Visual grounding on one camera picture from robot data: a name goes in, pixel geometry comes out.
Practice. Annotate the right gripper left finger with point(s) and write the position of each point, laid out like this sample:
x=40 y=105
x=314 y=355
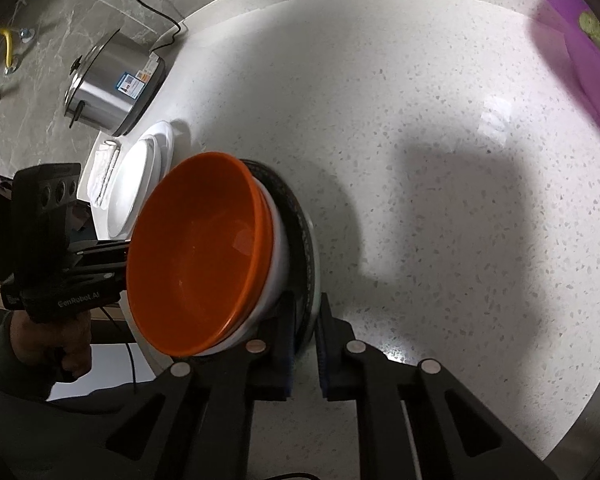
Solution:
x=271 y=369

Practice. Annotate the orange plastic bowl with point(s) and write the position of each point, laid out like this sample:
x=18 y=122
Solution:
x=199 y=255

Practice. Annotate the white folded cloth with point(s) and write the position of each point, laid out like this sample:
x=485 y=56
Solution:
x=103 y=162

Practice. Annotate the purple plastic basin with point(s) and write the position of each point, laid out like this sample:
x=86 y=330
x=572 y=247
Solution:
x=584 y=54

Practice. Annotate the steel rice cooker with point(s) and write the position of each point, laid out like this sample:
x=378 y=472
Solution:
x=113 y=84

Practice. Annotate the large white plate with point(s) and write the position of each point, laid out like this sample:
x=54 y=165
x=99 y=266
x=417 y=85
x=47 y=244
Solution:
x=160 y=138

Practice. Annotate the white deep plate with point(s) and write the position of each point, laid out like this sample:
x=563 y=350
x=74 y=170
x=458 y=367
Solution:
x=131 y=175

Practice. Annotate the person's left hand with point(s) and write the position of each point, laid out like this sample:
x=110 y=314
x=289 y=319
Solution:
x=64 y=348

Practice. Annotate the blue green patterned bowl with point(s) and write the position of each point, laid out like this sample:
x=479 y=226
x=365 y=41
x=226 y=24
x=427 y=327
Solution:
x=304 y=275

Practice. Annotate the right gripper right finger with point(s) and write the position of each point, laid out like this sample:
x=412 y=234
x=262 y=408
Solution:
x=334 y=361

